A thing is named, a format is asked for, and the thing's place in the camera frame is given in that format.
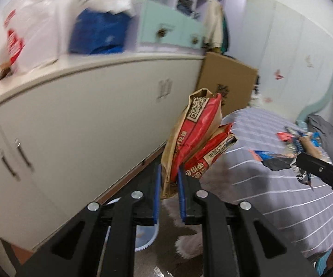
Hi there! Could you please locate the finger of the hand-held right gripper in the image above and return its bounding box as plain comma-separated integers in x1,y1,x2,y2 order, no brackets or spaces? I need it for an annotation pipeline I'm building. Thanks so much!
296,152,333,204

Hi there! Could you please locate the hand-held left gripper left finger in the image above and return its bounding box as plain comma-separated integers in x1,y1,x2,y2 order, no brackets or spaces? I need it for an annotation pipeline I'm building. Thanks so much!
15,164,163,277

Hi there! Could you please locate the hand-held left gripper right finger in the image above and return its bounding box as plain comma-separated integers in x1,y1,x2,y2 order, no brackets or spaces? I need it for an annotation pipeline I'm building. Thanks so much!
178,165,319,277

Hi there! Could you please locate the silver foil wrapper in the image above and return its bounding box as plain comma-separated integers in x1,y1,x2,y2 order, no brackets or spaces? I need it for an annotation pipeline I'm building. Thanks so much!
290,155,315,189

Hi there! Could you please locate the light blue trash bin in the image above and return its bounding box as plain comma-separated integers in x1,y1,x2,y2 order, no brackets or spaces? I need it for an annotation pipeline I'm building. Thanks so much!
106,198,160,252

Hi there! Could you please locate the red and brown paper bag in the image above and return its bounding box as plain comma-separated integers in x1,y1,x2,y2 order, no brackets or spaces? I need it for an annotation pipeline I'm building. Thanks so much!
161,89,238,200

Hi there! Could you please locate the blue striped wrapper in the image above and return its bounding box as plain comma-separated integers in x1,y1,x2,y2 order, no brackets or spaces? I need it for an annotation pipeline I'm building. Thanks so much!
285,126,321,153

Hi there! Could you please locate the grey cloth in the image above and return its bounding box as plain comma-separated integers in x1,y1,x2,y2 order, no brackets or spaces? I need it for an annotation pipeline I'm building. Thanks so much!
307,114,333,168

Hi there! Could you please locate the fluffy printed blanket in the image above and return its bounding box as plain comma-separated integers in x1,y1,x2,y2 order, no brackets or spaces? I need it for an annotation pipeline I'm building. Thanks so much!
162,199,205,259

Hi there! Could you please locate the black wrapper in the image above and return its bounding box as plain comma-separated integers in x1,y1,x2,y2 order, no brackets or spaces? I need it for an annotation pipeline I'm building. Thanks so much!
262,156,295,171

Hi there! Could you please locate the grey striped bed sheet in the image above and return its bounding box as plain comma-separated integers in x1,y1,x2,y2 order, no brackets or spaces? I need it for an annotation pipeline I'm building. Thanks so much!
199,107,333,262

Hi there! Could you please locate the blue and orange wrapper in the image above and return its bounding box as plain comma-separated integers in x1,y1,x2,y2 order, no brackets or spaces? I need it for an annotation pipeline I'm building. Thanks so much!
249,149,284,162

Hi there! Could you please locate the white cabinet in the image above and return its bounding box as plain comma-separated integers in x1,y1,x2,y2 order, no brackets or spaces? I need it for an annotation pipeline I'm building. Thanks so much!
0,52,211,252

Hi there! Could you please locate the brown cardboard box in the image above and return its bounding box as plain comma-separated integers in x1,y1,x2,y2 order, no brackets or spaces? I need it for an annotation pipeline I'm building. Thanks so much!
195,51,260,116

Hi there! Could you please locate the white wardrobe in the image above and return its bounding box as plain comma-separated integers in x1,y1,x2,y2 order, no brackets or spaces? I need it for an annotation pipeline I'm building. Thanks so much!
236,0,333,122

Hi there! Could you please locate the teal drawer unit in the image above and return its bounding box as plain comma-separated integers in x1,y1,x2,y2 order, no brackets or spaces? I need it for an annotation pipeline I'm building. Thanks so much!
134,0,208,53

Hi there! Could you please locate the beige garment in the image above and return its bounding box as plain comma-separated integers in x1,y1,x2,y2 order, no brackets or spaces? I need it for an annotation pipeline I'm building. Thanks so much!
203,0,226,55

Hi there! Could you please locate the blue bag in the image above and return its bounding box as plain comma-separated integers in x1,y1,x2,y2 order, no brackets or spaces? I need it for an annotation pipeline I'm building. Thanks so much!
69,8,133,55

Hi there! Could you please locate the white red-printed plastic bag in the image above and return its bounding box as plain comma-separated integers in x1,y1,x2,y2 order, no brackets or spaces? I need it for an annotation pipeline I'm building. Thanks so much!
2,0,61,73

